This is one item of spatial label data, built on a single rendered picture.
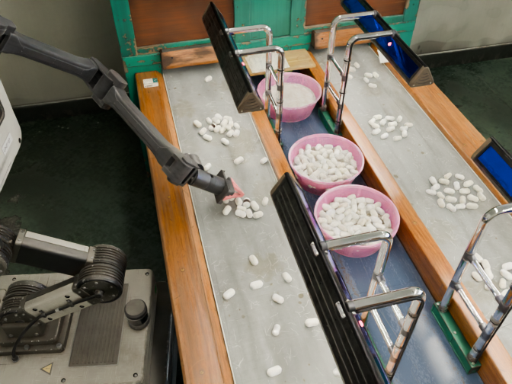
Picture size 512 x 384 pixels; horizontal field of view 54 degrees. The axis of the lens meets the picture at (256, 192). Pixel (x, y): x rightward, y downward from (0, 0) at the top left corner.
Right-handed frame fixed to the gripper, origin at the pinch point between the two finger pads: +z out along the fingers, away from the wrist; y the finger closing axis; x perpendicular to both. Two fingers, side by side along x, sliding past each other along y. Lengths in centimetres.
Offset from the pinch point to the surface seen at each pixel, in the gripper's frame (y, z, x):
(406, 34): 82, 80, -64
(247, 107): 6.5, -15.6, -25.6
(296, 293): -40.1, 5.0, -2.7
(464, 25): 162, 187, -86
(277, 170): 7.6, 11.4, -9.6
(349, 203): -11.3, 27.6, -19.8
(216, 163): 19.5, -1.8, 4.7
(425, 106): 28, 65, -52
